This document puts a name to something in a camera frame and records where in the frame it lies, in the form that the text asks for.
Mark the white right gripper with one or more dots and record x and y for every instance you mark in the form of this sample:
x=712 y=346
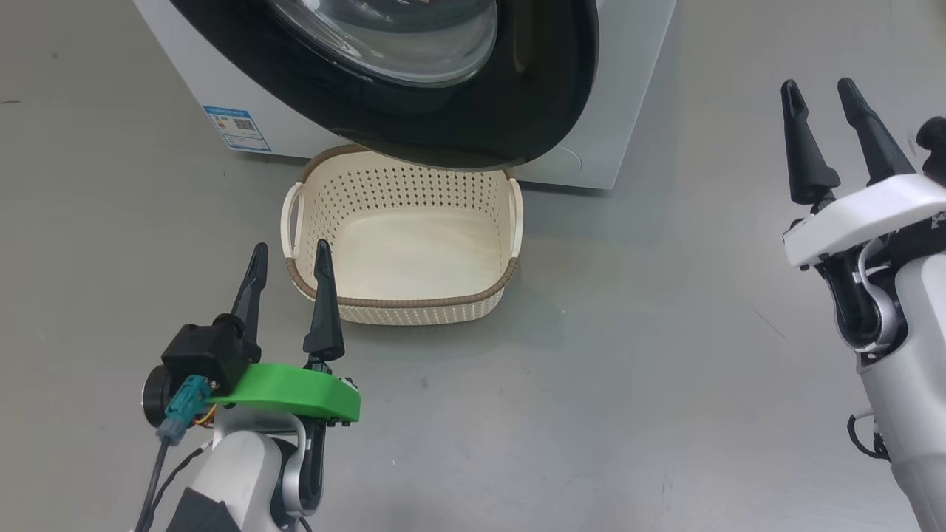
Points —
x=850 y=218

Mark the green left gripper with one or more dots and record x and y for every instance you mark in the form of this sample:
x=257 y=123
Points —
x=295 y=391

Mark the black round glass machine door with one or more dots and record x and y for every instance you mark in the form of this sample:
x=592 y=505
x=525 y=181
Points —
x=443 y=125

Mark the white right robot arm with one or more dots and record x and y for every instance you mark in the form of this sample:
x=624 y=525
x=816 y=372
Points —
x=916 y=369

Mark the cream perforated laundry basket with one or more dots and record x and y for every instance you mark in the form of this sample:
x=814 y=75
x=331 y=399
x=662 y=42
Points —
x=414 y=258

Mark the white front-load washing machine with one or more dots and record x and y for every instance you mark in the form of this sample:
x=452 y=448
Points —
x=628 y=74

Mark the blue energy label sticker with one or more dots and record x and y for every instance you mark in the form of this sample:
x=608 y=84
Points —
x=238 y=127

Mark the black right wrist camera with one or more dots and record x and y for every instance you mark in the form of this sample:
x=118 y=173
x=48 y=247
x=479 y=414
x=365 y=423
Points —
x=935 y=148

